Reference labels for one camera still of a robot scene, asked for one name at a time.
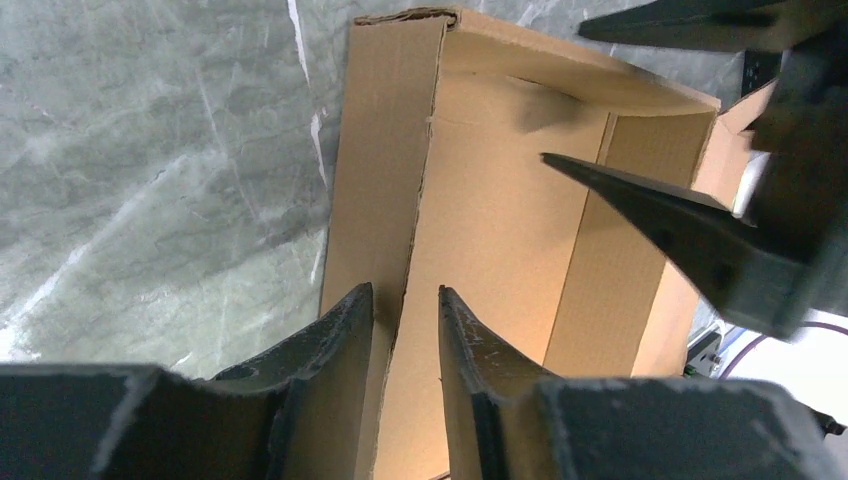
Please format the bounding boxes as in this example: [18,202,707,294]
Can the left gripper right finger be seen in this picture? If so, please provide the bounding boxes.
[439,287,842,479]

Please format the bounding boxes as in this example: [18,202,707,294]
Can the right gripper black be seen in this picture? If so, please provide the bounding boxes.
[541,0,847,340]

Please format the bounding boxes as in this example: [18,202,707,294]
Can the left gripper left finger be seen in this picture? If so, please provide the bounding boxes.
[1,283,373,479]

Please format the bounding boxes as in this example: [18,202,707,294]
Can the brown cardboard box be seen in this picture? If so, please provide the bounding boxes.
[321,7,771,479]

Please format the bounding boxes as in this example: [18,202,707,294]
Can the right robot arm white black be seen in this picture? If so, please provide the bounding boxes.
[543,1,847,435]

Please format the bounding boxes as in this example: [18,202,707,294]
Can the black foam block near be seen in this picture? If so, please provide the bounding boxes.
[740,50,783,97]

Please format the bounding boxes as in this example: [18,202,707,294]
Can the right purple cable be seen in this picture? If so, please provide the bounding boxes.
[718,321,848,382]

